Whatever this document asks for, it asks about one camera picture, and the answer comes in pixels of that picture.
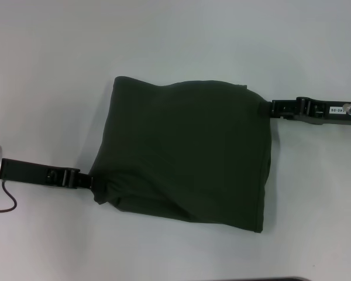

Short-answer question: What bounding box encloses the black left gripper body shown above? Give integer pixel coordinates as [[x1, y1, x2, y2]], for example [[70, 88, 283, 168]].
[[0, 157, 80, 188]]

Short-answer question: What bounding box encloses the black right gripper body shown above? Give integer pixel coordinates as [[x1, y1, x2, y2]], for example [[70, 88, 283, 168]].
[[295, 95, 351, 128]]

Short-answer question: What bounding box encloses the dark green printed t-shirt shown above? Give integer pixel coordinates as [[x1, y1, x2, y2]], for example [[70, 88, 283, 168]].
[[88, 76, 277, 234]]

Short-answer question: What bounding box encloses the dark grey robot base edge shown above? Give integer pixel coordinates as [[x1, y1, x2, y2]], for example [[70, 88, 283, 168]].
[[245, 276, 311, 281]]

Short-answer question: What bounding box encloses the left arm cable with connector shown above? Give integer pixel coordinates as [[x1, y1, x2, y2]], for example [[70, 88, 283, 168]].
[[0, 181, 18, 215]]

